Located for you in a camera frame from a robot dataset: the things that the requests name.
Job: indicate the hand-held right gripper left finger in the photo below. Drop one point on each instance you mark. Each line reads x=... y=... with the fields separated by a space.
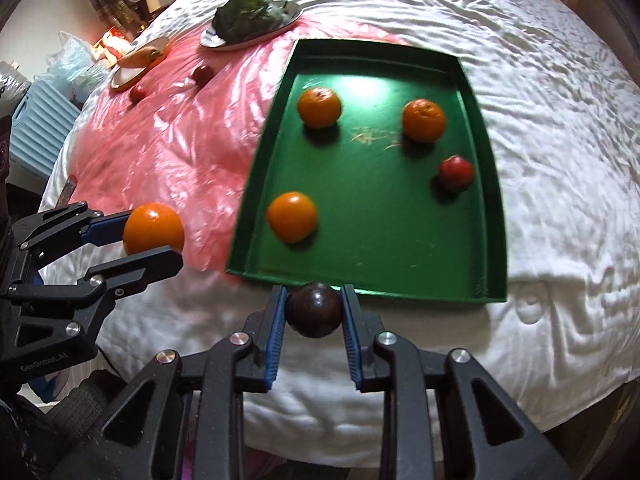
x=276 y=340

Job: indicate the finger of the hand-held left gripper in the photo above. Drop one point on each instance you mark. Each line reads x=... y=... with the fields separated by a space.
x=107 y=227
x=140 y=265

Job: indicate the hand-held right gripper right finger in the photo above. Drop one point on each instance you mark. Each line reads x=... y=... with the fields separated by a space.
x=352 y=340

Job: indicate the dark purple plum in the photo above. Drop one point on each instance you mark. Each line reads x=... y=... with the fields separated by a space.
x=315 y=310

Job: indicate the green tray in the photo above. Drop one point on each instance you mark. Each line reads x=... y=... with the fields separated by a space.
x=380 y=220

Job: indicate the large orange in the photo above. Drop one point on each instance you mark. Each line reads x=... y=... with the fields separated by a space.
x=292 y=216

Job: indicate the red plum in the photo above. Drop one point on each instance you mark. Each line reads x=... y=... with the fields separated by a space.
x=137 y=92
x=202 y=75
x=456 y=172

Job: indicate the person's left forearm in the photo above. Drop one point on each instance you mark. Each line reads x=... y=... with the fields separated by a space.
x=80 y=405

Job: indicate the smartphone with red case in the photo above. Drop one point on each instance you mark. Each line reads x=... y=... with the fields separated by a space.
x=66 y=192

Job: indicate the pink plastic sheet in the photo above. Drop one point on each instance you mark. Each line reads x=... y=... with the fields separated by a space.
x=165 y=150

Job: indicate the light blue ribbed suitcase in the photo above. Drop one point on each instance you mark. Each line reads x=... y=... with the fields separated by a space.
x=40 y=125

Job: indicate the orange rimmed plate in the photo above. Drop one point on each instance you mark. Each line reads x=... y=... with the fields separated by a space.
x=131 y=72

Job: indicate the clear plastic bag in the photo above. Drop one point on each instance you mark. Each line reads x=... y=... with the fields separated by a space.
x=70 y=60

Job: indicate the carrot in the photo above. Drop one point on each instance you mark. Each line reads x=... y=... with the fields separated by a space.
x=150 y=52

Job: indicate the red and white package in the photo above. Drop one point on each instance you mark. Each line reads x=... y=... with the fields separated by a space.
x=107 y=45

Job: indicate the white oval plate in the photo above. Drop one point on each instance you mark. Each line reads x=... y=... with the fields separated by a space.
x=215 y=40

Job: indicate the dark leafy greens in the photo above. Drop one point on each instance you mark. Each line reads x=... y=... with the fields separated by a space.
x=245 y=17

